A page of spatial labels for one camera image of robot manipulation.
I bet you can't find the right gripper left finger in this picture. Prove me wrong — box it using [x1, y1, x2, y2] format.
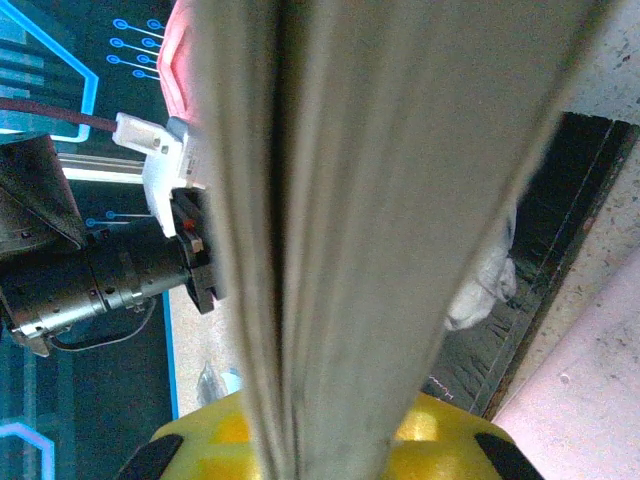
[117, 392, 261, 480]

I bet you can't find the aluminium frame post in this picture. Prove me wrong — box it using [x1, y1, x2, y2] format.
[58, 152, 151, 185]

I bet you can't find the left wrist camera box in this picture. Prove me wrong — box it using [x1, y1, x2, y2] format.
[113, 112, 211, 239]

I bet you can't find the black book with portrait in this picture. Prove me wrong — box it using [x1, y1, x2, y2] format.
[422, 110, 640, 419]

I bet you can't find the Animal Farm paperback book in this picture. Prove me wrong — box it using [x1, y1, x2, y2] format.
[184, 0, 629, 480]

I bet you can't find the pink backpack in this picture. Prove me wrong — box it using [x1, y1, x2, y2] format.
[156, 0, 214, 132]

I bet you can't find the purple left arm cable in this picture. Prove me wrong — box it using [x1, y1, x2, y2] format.
[0, 97, 121, 134]

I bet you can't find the clear plastic bag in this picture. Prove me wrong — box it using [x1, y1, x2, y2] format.
[196, 360, 226, 404]

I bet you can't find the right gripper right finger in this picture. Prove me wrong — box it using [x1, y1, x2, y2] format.
[384, 392, 546, 480]

